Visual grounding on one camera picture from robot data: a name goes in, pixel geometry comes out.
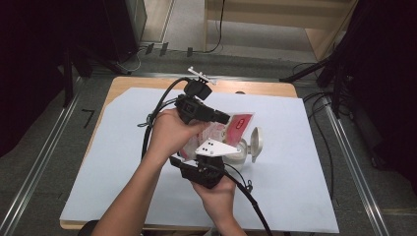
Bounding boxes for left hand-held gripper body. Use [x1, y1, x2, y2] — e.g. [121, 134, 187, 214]
[174, 66, 218, 126]

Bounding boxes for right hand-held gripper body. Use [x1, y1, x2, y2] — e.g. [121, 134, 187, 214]
[180, 138, 242, 190]

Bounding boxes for red and white refill pouch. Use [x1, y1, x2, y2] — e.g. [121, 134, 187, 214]
[178, 111, 257, 162]

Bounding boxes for clear container with grey lid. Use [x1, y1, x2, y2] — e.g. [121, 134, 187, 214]
[221, 126, 265, 172]

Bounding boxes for person's left hand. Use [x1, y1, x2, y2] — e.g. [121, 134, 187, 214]
[148, 107, 211, 163]

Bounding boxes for person's right hand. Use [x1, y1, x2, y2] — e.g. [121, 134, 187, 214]
[191, 176, 238, 224]

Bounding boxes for wooden table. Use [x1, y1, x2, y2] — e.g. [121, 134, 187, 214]
[59, 76, 299, 230]

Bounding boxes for white paper sheet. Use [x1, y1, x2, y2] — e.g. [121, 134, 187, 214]
[60, 87, 340, 234]

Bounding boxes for black cabinet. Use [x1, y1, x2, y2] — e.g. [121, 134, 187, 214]
[103, 0, 148, 63]

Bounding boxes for light wooden furniture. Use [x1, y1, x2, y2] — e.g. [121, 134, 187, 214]
[204, 0, 359, 62]

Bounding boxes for black metal stand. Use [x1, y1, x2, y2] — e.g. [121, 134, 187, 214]
[60, 43, 132, 108]
[278, 48, 350, 119]

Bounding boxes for black curtain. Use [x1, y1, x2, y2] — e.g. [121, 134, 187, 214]
[338, 0, 417, 195]
[0, 0, 111, 158]

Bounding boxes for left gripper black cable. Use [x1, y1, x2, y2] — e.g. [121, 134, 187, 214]
[137, 76, 192, 160]

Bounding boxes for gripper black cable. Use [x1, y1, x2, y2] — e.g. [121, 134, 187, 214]
[137, 76, 192, 160]
[203, 161, 273, 236]

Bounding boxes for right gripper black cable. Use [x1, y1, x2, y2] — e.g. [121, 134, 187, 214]
[203, 161, 273, 236]

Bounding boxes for white floor cable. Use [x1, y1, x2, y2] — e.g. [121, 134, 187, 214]
[116, 48, 147, 74]

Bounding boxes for black hanging cable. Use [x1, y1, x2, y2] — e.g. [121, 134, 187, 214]
[202, 0, 227, 54]

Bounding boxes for black floor cables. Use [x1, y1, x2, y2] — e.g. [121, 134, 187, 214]
[291, 62, 353, 202]

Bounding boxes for metal floor rail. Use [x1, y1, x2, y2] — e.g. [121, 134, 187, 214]
[323, 97, 391, 236]
[0, 78, 84, 236]

